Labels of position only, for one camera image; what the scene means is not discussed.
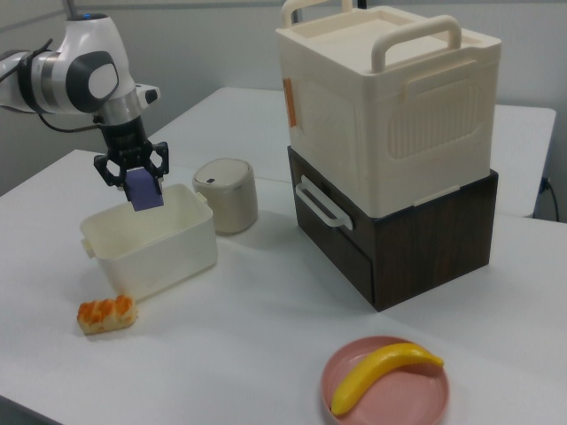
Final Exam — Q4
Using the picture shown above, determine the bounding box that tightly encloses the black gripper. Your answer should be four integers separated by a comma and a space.
93, 117, 170, 197

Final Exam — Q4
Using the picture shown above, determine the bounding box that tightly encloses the purple cube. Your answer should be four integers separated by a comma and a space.
123, 166, 166, 213

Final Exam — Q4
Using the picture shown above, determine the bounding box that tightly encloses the open white plastic box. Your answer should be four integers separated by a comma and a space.
79, 183, 219, 305

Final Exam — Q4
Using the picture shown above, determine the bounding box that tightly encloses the beige lidded trash can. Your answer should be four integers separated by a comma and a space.
191, 158, 259, 236

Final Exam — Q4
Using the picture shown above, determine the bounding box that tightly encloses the orange glazed bread piece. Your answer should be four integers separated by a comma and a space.
77, 294, 140, 336

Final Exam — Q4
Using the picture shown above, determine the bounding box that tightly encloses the orange tape strip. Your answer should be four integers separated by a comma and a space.
283, 78, 299, 129

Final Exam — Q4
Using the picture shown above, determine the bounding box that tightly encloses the dark wood drawer cabinet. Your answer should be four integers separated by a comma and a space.
286, 145, 501, 313

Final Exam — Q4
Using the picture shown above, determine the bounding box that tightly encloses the yellow banana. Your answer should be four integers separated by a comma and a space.
330, 341, 445, 416

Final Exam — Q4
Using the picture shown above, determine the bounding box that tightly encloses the pink plate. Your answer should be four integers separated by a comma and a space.
320, 335, 451, 425

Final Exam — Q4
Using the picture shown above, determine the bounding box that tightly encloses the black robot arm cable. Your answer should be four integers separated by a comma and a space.
36, 112, 105, 134

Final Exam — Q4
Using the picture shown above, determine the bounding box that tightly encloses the translucent white drawer handle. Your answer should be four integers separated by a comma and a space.
294, 174, 354, 231

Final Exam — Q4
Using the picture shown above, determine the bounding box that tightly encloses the cream storage container with handles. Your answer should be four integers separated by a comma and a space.
274, 0, 503, 218

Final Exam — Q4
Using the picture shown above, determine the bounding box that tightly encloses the black wall cable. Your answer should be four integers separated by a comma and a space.
540, 175, 561, 222

